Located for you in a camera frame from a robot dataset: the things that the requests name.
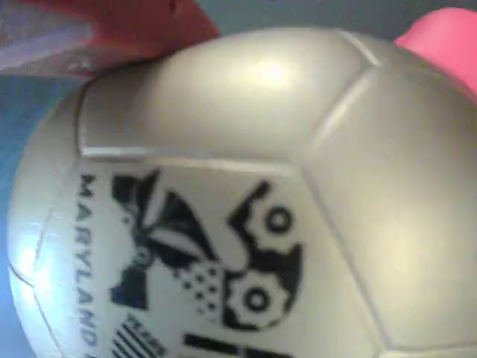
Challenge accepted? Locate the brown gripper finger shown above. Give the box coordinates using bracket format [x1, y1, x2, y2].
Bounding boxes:
[0, 0, 221, 78]

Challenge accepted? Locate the red turtle toy silver shell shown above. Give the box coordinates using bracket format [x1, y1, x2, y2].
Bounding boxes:
[5, 7, 477, 358]

